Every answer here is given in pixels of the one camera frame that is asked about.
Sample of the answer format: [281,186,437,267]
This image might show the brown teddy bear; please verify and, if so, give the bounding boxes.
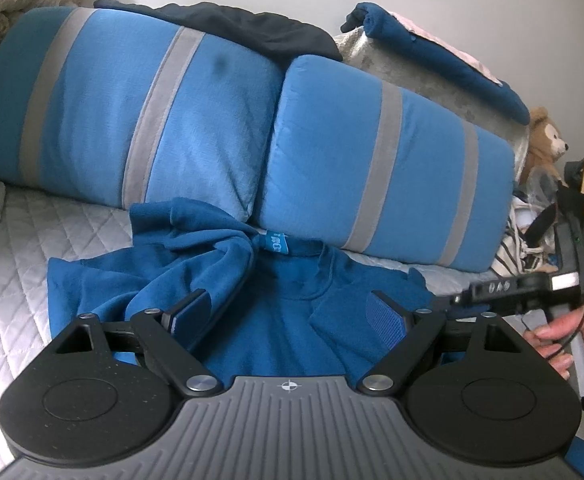
[519,107,570,186]

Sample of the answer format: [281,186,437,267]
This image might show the blue sweatshirt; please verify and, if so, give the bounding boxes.
[46,197,473,396]

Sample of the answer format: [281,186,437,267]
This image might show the grey quilted bed cover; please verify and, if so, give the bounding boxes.
[0,180,503,466]

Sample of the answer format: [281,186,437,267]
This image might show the pink cloth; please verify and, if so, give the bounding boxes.
[387,10,503,86]

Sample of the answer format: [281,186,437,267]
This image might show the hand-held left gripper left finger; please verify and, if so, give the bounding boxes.
[52,302,225,396]

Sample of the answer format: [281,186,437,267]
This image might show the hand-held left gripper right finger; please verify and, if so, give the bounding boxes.
[357,290,525,396]

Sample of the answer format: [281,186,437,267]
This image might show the clear plastic bag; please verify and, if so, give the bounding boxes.
[526,164,567,202]

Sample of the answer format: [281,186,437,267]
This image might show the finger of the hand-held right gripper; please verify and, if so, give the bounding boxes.
[449,272,553,311]

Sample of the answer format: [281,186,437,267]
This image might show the white dark-striped cloth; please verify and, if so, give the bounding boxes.
[492,205,563,281]

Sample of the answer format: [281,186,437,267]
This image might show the black cloth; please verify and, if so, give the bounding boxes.
[93,0,343,63]

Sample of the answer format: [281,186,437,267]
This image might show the large blue grey-striped pillow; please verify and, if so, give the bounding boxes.
[0,6,285,223]

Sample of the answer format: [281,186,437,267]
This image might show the dark blue garment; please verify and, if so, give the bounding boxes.
[341,2,530,126]

